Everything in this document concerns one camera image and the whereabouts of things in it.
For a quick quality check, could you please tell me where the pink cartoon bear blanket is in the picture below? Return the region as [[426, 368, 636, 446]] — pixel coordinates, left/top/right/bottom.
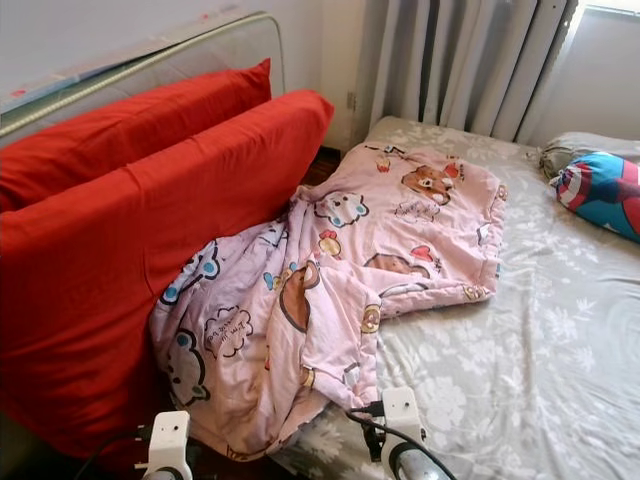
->
[[148, 143, 508, 463]]

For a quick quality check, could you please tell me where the beige floral bed sheet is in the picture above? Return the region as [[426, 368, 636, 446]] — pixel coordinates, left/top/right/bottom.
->
[[270, 115, 640, 480]]

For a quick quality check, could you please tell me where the large red cushion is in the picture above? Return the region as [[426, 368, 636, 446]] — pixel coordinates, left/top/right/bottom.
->
[[0, 58, 273, 213], [0, 88, 336, 461]]

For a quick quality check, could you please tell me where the red white blue striped pillow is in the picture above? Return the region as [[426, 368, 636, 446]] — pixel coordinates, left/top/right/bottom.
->
[[550, 150, 640, 244]]

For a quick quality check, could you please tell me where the grey floral pillow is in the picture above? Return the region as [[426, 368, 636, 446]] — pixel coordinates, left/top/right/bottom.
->
[[538, 130, 640, 183]]

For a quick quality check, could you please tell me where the grey pleated curtain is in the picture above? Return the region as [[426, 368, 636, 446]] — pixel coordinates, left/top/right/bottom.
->
[[360, 0, 581, 146]]

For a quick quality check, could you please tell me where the green quilted mattress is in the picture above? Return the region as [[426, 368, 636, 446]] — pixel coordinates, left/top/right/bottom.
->
[[0, 12, 286, 141]]

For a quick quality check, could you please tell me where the bright window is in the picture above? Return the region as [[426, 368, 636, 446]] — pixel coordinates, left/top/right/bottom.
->
[[575, 0, 640, 16]]

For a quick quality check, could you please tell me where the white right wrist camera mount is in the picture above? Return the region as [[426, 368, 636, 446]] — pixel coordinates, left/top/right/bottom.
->
[[378, 387, 424, 466]]

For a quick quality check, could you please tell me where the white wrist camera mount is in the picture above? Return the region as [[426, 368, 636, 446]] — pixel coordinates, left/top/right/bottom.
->
[[145, 410, 193, 480], [378, 387, 424, 466]]

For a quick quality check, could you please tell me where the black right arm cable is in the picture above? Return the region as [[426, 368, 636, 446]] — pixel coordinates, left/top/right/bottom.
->
[[345, 400, 461, 480]]

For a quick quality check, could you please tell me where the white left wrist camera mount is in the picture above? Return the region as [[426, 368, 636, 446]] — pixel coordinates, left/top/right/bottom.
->
[[145, 410, 193, 480]]

